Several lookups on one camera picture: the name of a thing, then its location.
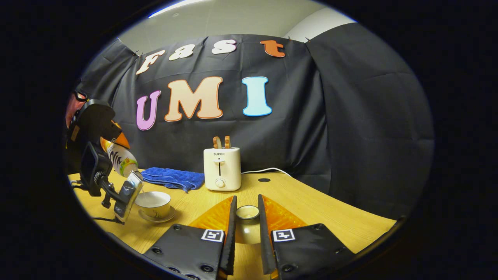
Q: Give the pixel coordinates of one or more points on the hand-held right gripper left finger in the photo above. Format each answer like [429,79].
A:
[194,252]

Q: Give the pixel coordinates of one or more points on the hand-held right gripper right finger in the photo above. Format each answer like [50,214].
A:
[303,252]

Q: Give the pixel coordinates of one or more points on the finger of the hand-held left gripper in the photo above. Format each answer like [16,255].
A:
[122,139]

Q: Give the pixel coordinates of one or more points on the clear water bottle white label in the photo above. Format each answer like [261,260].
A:
[122,159]

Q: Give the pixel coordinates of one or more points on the cream ceramic teacup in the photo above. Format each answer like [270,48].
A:
[153,204]

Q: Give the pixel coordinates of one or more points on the cream ceramic saucer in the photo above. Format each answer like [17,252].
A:
[163,219]

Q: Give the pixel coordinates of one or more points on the blue folded towel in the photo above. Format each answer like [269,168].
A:
[171,178]

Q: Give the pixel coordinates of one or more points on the white toaster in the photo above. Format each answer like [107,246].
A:
[221,169]

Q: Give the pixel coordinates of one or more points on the toast bread slice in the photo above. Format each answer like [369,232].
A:
[227,142]
[216,142]

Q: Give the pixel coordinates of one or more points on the black backdrop cloth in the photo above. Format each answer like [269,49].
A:
[350,116]

